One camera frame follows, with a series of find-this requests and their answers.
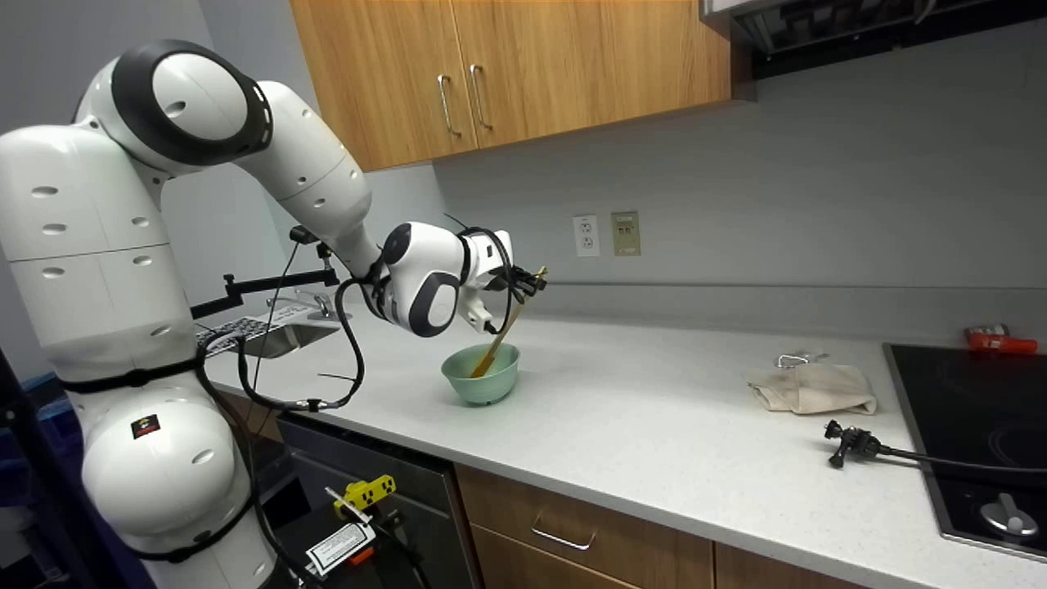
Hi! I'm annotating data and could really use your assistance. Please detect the yellow handheld tool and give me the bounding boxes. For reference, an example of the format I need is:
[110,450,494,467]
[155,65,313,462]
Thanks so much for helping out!
[330,475,395,520]

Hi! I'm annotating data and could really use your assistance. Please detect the beige cloth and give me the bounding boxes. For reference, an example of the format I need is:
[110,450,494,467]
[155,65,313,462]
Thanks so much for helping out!
[751,364,878,414]

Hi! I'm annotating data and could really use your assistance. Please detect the mint green bowl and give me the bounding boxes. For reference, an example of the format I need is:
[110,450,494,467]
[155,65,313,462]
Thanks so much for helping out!
[443,343,521,404]

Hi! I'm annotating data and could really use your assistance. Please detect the wooden lower drawers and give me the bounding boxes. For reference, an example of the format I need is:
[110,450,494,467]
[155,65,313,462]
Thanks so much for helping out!
[456,467,857,589]

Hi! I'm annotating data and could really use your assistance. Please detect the black stovetop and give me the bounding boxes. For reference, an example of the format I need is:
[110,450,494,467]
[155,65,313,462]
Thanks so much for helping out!
[884,343,1047,559]

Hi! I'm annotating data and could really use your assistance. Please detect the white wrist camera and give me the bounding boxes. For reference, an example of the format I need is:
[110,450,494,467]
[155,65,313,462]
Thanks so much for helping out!
[462,295,497,335]

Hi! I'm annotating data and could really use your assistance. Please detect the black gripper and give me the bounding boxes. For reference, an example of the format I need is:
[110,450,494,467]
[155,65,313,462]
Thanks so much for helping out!
[475,231,547,303]

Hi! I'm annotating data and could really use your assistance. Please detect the steel sink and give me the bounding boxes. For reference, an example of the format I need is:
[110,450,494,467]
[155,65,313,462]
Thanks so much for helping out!
[216,318,330,360]

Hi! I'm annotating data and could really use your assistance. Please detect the white wall outlet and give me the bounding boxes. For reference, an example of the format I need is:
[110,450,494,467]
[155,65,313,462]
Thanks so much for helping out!
[574,212,599,259]

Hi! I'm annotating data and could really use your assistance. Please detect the beige wall switch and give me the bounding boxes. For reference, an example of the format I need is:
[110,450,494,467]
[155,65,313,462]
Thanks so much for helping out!
[611,209,641,255]

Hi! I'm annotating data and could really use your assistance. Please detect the wooden upper cabinet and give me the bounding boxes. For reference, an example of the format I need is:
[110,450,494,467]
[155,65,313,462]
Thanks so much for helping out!
[288,0,733,170]

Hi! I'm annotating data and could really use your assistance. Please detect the red small object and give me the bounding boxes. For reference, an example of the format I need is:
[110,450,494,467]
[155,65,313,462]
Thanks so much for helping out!
[964,325,1036,356]

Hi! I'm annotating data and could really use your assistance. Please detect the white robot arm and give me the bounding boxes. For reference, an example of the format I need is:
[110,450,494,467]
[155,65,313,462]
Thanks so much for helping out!
[0,39,542,589]

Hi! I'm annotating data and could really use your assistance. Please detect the clear plastic wrapper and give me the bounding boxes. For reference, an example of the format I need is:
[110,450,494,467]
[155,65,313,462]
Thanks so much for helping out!
[776,349,829,369]

